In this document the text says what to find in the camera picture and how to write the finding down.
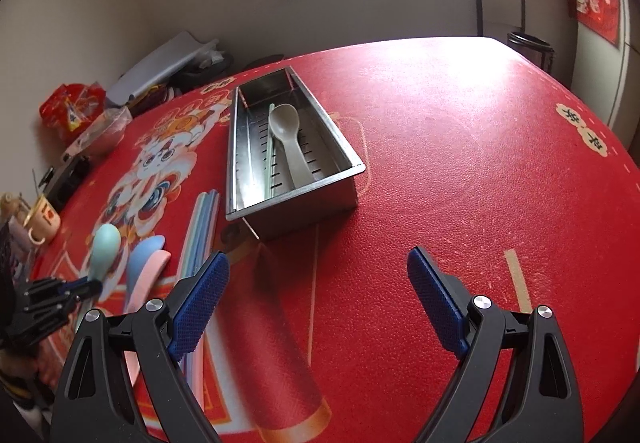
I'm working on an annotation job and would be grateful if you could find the pink chopstick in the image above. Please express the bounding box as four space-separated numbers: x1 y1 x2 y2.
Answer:
178 191 208 369

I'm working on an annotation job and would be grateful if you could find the green ceramic spoon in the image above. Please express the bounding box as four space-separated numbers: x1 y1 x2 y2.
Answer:
75 223 122 330

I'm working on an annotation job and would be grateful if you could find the blue ceramic spoon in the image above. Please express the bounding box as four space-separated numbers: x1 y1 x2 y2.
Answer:
125 235 165 304

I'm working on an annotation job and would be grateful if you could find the pink ceramic spoon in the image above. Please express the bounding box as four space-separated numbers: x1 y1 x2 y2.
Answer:
125 250 171 385

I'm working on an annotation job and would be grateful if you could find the blue chopstick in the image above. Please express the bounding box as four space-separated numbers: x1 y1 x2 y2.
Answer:
191 189 219 407

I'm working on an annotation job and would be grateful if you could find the white mug with red print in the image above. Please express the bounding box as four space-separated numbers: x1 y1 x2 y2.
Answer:
23 195 61 247

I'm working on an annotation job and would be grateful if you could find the black device on table edge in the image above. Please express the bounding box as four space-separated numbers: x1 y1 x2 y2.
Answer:
37 155 92 212

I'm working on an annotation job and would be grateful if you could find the red festive table mat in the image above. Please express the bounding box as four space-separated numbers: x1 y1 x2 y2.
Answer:
29 35 640 443

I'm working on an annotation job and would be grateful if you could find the stainless steel cutlery tray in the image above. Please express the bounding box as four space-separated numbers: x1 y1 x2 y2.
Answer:
226 67 366 239

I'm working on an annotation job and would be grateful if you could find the metal bowl with plastic wrap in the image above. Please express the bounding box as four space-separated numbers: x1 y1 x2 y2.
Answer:
61 107 132 162

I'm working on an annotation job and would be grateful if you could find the red snack bag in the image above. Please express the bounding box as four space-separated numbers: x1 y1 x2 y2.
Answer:
39 83 106 147

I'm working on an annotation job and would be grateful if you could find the beige ceramic spoon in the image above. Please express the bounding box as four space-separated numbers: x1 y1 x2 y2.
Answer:
271 104 314 188

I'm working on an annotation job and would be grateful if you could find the white folded board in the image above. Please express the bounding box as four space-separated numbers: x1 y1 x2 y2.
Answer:
105 31 218 108

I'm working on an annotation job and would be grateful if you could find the black round trash bin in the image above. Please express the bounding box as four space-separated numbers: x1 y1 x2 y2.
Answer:
506 31 554 73

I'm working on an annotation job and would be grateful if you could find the white refrigerator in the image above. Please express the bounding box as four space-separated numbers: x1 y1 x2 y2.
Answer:
570 0 639 146

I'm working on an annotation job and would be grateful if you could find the black metal chair frame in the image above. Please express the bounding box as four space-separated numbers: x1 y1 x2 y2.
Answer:
475 0 526 43

